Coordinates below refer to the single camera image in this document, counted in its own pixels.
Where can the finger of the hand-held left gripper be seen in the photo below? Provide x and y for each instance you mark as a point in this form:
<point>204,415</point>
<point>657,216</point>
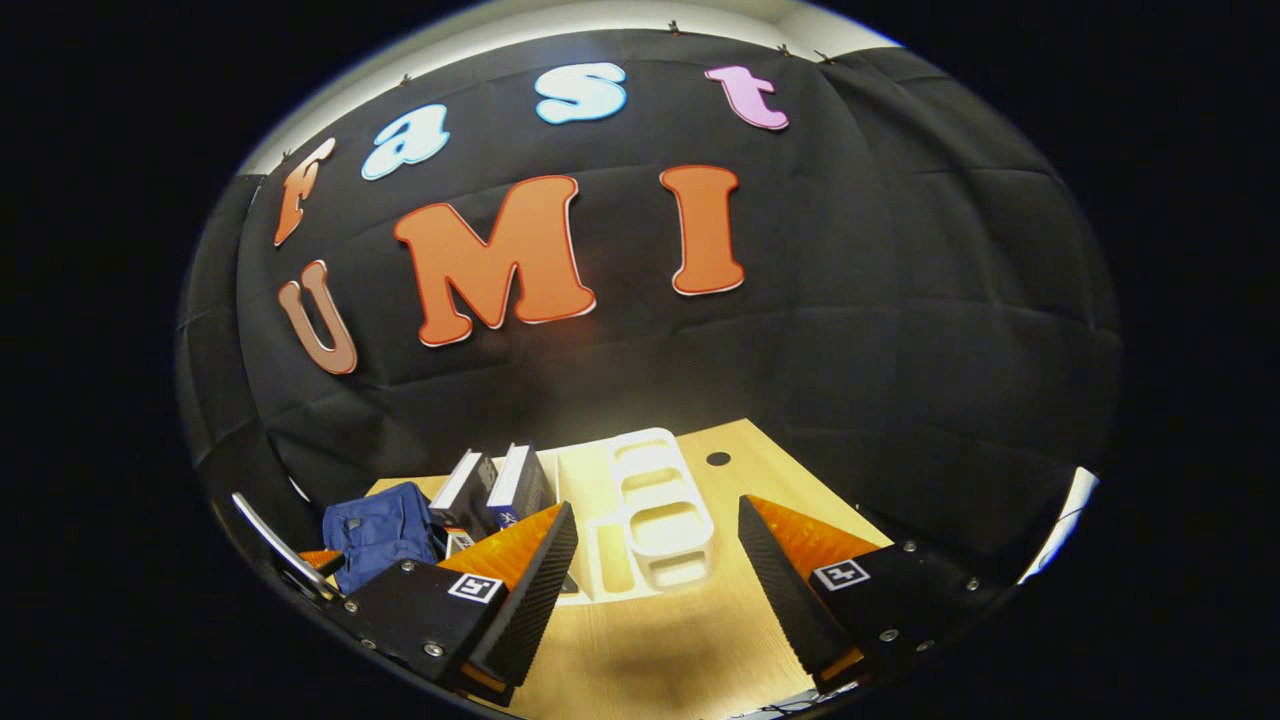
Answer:
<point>320,558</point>

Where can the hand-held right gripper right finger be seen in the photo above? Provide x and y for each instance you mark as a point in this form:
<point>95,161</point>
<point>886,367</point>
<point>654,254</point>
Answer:
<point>790,600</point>

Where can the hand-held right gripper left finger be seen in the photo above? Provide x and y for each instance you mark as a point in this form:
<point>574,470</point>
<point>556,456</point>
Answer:
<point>530,610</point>

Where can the blue schoolbag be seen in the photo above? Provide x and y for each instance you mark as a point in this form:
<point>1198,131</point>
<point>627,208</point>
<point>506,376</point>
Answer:
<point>380,535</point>

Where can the blue cover book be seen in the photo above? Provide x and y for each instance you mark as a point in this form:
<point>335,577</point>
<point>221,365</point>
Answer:
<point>525,485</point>

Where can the portrait cover book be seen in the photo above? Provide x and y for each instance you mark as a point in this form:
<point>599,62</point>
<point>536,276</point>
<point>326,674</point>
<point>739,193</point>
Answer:
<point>465,490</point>

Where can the white bookshelf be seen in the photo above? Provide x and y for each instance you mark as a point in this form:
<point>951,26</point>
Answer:
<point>660,500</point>

